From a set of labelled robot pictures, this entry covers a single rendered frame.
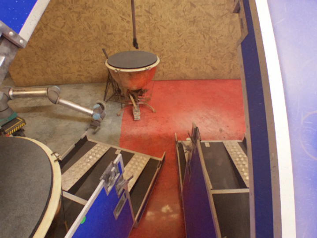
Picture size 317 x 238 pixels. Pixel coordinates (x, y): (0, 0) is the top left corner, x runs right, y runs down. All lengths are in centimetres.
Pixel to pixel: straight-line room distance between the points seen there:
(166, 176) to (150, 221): 49
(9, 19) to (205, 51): 341
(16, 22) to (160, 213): 166
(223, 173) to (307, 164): 172
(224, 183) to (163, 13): 267
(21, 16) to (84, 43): 317
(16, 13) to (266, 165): 55
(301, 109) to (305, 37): 16
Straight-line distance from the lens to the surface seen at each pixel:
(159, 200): 186
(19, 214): 88
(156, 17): 337
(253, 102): 44
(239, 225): 168
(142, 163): 205
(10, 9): 44
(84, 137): 242
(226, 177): 207
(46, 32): 380
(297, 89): 42
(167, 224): 176
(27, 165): 103
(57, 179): 93
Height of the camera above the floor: 164
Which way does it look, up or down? 38 degrees down
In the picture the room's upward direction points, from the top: straight up
